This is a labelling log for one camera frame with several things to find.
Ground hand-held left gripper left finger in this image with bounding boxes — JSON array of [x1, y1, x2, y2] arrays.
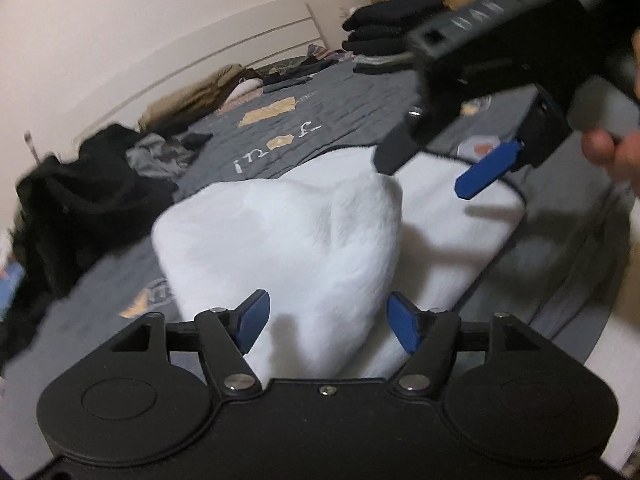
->
[[106, 289, 272, 397]]

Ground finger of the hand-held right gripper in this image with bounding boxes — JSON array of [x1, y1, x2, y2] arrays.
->
[[372, 104, 455, 177], [453, 139, 525, 204]]

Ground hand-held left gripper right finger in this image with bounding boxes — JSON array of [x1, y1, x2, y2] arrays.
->
[[387, 291, 547, 400]]

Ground white printed fleece blanket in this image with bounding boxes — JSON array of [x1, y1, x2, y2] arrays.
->
[[151, 147, 529, 382]]

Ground stack of folded black clothes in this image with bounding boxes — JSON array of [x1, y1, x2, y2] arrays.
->
[[341, 0, 449, 74]]

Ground scattered dark clothes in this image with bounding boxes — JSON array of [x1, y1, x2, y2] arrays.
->
[[262, 55, 346, 94]]

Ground large black clothes pile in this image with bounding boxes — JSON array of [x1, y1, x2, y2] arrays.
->
[[0, 122, 181, 362]]

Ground person's right hand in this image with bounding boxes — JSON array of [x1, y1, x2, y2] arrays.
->
[[582, 30, 640, 182]]

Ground grey printed bed quilt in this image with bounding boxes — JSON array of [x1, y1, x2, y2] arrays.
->
[[0, 57, 640, 387]]

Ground grey garment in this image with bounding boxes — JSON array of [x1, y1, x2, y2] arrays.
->
[[125, 132, 199, 181]]

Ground dark navy garment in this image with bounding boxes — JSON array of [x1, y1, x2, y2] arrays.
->
[[177, 131, 214, 151]]

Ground white headboard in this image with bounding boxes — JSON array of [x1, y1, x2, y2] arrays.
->
[[75, 2, 329, 137]]

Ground folded beige quilt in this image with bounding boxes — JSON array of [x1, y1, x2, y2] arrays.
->
[[137, 62, 246, 132]]

